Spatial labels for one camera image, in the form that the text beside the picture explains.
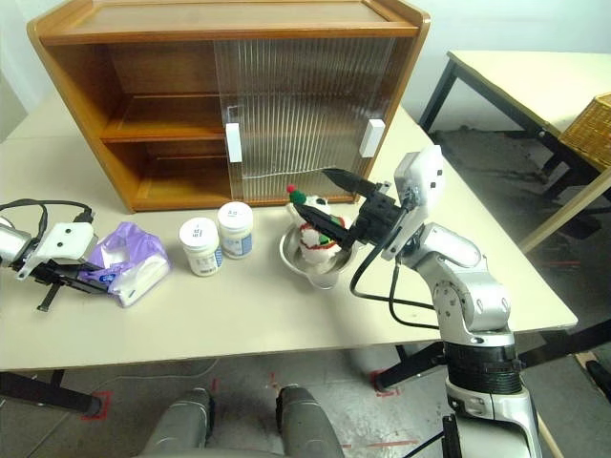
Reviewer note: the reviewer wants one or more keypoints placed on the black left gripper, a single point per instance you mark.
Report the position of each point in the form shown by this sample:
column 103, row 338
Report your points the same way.
column 43, row 274

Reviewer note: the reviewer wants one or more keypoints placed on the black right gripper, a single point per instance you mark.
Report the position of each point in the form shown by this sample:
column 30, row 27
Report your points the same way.
column 377, row 214

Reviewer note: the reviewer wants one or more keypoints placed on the white plush toy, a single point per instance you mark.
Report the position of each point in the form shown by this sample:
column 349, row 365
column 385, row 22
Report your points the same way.
column 310, row 250

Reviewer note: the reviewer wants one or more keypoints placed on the purple tissue pack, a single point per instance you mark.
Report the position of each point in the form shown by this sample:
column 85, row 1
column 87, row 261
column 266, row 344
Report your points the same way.
column 138, row 248

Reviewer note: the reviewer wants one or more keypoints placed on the white bottle with blue label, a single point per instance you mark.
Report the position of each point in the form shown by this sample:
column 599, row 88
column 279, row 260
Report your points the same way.
column 235, row 229
column 200, row 248

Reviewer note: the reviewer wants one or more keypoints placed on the ribbed glass sliding door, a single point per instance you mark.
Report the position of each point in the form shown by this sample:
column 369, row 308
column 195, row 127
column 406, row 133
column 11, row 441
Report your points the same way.
column 222, row 71
column 389, row 62

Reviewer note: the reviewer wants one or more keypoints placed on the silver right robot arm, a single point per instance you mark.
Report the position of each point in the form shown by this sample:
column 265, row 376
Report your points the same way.
column 468, row 286

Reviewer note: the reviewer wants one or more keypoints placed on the wooden cabinet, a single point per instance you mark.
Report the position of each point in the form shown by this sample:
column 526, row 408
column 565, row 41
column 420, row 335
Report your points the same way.
column 71, row 95

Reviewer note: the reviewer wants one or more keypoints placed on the metal bowl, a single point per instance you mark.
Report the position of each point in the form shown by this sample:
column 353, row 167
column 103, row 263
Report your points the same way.
column 291, row 253

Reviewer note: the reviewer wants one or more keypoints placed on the red floor tape square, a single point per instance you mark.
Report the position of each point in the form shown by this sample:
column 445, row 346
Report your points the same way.
column 107, row 405

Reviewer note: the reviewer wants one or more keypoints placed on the grey rounded left robot leg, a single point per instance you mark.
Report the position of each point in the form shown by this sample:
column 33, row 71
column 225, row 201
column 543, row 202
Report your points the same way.
column 181, row 424

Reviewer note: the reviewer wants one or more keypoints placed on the grey rounded robot leg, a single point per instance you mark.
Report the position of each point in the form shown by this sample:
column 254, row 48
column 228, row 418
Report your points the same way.
column 305, row 424
column 181, row 424

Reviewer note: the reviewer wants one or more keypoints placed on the beige table with black legs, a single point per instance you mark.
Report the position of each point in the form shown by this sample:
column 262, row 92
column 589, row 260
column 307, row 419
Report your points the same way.
column 501, row 81

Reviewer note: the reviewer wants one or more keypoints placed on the grey rounded right robot leg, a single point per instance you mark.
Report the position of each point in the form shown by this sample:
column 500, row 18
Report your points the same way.
column 305, row 424

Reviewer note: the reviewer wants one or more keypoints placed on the yellow wicker basket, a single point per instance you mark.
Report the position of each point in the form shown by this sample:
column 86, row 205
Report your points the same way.
column 592, row 129

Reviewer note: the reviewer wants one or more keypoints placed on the wooden stick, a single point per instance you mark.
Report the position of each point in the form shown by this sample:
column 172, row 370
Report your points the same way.
column 551, row 436

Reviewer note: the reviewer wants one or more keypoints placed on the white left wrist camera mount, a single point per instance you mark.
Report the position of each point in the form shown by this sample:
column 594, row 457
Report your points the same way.
column 67, row 238

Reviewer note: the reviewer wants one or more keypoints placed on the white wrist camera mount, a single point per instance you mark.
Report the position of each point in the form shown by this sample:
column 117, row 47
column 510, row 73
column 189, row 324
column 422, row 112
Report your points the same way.
column 425, row 167
column 67, row 238

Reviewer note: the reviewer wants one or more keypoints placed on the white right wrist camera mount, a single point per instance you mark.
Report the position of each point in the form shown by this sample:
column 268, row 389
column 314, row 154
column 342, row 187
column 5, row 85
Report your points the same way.
column 425, row 167

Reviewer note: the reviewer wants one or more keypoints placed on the black table leg frame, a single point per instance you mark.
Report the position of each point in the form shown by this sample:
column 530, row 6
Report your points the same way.
column 410, row 367
column 48, row 391

